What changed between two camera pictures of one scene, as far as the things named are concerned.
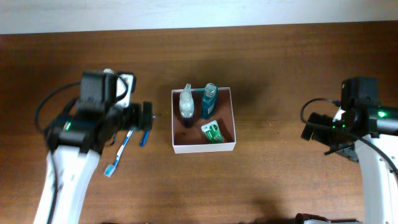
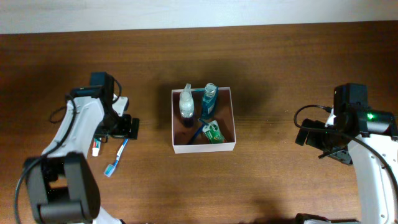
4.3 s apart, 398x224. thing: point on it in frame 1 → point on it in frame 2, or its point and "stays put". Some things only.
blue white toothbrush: [110, 169] stays put
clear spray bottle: [186, 104] stays put
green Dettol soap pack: [211, 130] stays put
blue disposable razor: [145, 137] → [201, 122]
